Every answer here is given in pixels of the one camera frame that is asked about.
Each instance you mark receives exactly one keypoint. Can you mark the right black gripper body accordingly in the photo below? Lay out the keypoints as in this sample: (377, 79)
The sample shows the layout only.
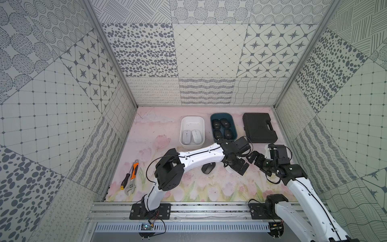
(269, 167)

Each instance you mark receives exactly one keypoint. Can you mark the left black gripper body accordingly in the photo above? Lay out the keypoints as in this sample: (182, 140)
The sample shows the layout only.
(237, 163)

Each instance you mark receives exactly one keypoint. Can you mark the black mouse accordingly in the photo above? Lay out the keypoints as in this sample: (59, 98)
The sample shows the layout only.
(228, 134)
(207, 168)
(225, 123)
(217, 134)
(216, 124)

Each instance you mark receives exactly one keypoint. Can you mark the white oval mouse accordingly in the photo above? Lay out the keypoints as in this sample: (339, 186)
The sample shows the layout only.
(229, 169)

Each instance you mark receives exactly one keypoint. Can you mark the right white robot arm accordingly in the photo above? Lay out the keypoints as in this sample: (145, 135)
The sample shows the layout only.
(319, 225)

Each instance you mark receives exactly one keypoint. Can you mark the teal storage box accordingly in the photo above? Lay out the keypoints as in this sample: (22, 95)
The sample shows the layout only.
(227, 116)

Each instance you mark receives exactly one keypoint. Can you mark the white storage box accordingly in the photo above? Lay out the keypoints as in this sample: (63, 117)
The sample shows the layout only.
(192, 123)

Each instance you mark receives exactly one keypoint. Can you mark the black plastic tool case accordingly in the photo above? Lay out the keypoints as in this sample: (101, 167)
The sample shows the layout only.
(258, 128)

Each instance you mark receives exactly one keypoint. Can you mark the silver adjustable wrench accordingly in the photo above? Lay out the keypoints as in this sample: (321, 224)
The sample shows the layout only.
(130, 188)

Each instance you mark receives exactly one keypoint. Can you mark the black yellow screwdriver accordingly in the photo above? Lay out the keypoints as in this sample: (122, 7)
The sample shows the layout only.
(125, 181)

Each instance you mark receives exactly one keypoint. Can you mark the green circuit board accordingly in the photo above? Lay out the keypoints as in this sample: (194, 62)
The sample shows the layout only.
(146, 227)

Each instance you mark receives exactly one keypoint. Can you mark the orange handled tool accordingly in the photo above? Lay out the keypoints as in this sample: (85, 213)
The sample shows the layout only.
(134, 170)

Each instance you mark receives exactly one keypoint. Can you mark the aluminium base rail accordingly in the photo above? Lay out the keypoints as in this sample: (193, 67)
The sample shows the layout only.
(193, 212)

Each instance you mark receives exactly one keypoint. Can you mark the white slotted cable duct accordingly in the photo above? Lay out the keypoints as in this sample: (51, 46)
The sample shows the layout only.
(184, 227)

